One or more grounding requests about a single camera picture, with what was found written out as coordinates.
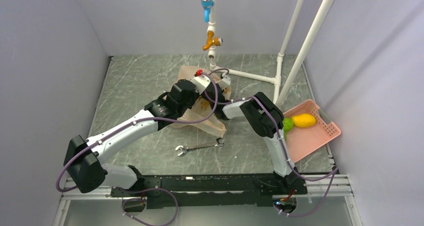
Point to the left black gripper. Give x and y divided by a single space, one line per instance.
196 95

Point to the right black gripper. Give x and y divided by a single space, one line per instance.
205 96

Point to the orange banana-print plastic bag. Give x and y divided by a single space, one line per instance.
202 107

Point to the green fake fruit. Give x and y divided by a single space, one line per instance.
288 125

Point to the yellow fake mango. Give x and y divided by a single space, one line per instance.
303 120

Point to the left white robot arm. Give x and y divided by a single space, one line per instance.
86 159

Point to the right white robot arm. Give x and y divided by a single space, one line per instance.
266 120

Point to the silver open-end wrench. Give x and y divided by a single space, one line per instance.
183 150

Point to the orange tap valve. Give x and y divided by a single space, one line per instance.
212 41

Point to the blue tap valve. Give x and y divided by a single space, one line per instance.
207 8

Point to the pink plastic basket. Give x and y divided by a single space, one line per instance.
303 141

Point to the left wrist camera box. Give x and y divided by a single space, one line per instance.
201 81

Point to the white PVC pipe frame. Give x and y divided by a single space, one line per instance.
286 28

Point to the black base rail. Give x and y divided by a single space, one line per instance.
259 189

